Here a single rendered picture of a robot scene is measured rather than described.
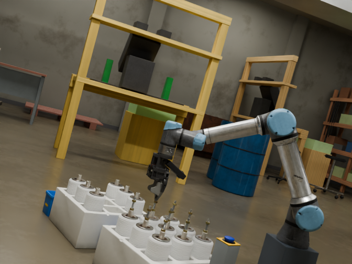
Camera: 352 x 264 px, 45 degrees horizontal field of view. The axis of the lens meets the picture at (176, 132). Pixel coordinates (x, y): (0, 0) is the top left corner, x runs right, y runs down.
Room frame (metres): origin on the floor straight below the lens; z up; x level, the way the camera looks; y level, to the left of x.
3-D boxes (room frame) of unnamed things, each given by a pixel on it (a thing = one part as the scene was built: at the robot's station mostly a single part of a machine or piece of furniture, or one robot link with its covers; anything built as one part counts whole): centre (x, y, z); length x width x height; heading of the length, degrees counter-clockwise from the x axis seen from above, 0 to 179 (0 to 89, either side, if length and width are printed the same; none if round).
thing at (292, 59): (8.61, -2.01, 1.12); 1.76 x 1.54 x 2.24; 18
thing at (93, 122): (7.73, 2.09, 0.07); 1.40 x 0.96 x 0.13; 108
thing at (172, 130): (1.88, 0.02, 0.65); 0.09 x 0.08 x 0.11; 84
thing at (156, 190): (1.87, 0.02, 0.38); 0.06 x 0.03 x 0.09; 113
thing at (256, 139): (5.27, -0.82, 0.40); 1.08 x 0.66 x 0.79; 17
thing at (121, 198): (2.28, 0.18, 0.16); 0.10 x 0.10 x 0.18
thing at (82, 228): (2.21, 0.27, 0.09); 0.39 x 0.39 x 0.18; 37
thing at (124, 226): (1.81, 0.10, 0.16); 0.10 x 0.10 x 0.18
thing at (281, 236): (1.95, -0.66, 0.35); 0.15 x 0.15 x 0.10
